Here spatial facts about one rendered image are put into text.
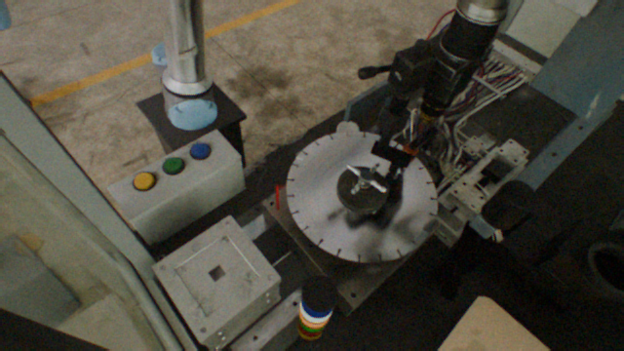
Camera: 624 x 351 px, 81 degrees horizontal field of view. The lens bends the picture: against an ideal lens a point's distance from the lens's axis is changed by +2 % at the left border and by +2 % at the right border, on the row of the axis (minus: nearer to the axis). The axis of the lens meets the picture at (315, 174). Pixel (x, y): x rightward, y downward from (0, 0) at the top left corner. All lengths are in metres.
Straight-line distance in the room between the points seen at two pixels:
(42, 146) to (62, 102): 2.05
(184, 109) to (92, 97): 1.64
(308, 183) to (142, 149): 1.50
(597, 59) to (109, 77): 2.43
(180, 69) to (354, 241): 0.54
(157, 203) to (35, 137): 0.39
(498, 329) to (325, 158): 0.56
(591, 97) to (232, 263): 0.67
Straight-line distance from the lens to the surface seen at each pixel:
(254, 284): 0.74
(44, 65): 2.88
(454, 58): 0.66
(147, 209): 0.85
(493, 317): 1.00
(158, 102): 1.27
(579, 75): 0.68
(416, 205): 0.80
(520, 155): 1.09
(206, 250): 0.78
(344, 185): 0.77
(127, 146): 2.20
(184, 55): 0.87
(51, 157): 0.54
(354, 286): 0.80
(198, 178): 0.87
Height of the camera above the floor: 1.60
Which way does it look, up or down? 56 degrees down
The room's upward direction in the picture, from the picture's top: 8 degrees clockwise
